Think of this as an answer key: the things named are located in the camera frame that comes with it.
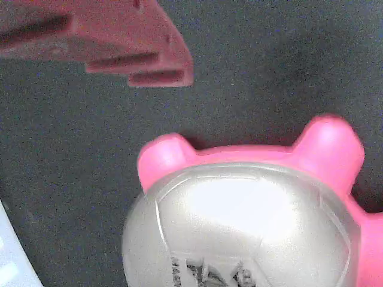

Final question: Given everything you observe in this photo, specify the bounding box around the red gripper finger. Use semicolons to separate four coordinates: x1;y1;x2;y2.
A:
0;0;194;88

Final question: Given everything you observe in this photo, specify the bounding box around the white plastic basket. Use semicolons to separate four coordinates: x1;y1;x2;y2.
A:
0;199;44;287

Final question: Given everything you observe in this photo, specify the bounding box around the pink toy with silver dome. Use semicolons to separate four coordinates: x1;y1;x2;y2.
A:
121;112;383;287

